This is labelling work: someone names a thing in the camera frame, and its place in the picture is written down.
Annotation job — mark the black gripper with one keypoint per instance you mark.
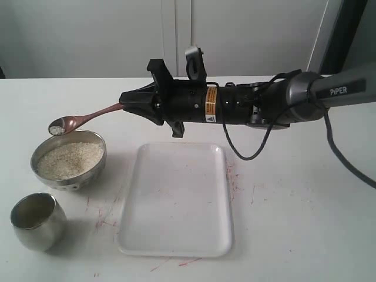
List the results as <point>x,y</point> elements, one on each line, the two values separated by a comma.
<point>177,100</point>

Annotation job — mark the brown wooden spoon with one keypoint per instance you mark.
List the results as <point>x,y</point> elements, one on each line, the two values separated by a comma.
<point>67,124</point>

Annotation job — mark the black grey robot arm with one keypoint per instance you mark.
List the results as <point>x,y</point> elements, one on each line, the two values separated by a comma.
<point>285,99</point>

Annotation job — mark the steel bowl of rice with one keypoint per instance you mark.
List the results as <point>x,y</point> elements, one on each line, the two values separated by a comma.
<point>71,161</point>

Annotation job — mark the small steel cup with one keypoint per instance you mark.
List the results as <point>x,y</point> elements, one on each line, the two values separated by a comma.
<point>39,221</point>

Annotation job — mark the white rectangular tray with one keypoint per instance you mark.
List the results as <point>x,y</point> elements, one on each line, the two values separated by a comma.
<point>178,203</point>

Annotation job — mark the white cabinet doors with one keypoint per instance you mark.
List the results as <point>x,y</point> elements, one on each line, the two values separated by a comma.
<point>100,39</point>

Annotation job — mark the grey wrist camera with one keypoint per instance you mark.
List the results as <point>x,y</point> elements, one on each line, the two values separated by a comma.
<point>195,65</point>

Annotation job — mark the dark vertical post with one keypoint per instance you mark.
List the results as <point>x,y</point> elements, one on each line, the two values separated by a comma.
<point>342,35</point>

